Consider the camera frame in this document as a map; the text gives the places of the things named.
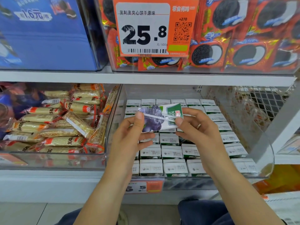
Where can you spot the person's left hand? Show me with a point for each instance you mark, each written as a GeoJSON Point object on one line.
{"type": "Point", "coordinates": [126, 147]}

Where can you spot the person's right hand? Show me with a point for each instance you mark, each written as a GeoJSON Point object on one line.
{"type": "Point", "coordinates": [204, 138]}

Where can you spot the rows of white juice cartons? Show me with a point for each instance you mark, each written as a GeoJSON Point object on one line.
{"type": "Point", "coordinates": [232, 143]}

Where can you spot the blueberry juice carton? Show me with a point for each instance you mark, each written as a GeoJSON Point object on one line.
{"type": "Point", "coordinates": [161, 115]}

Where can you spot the person's right forearm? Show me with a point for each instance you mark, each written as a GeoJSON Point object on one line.
{"type": "Point", "coordinates": [243, 201]}

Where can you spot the person's left forearm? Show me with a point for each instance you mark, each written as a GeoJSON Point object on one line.
{"type": "Point", "coordinates": [101, 203]}

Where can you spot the person's left white shoe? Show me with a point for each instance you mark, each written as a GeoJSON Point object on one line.
{"type": "Point", "coordinates": [123, 217]}

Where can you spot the person's blue jeans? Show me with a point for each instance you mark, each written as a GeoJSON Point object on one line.
{"type": "Point", "coordinates": [201, 213]}

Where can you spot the small orange price tag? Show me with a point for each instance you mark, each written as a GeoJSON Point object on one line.
{"type": "Point", "coordinates": [145, 186]}

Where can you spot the clear plastic display bin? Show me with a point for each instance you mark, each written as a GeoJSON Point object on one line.
{"type": "Point", "coordinates": [262, 164]}
{"type": "Point", "coordinates": [51, 159]}

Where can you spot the pile of yellow wafer bars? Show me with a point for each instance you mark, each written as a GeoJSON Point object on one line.
{"type": "Point", "coordinates": [58, 124]}

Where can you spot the yellow orange snack packet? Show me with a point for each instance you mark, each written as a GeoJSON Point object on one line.
{"type": "Point", "coordinates": [280, 178]}

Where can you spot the stack of red cookie packets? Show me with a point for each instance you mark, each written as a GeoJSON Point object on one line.
{"type": "Point", "coordinates": [251, 35]}

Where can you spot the faded orange price tag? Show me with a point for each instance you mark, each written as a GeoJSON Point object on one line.
{"type": "Point", "coordinates": [11, 159]}

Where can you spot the large white orange price tag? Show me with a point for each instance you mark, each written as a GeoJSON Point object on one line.
{"type": "Point", "coordinates": [143, 30]}

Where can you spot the pile of blue snack packets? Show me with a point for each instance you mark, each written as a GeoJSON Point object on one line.
{"type": "Point", "coordinates": [11, 107]}

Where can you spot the blue cardboard display box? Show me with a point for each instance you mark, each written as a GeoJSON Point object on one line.
{"type": "Point", "coordinates": [49, 42]}

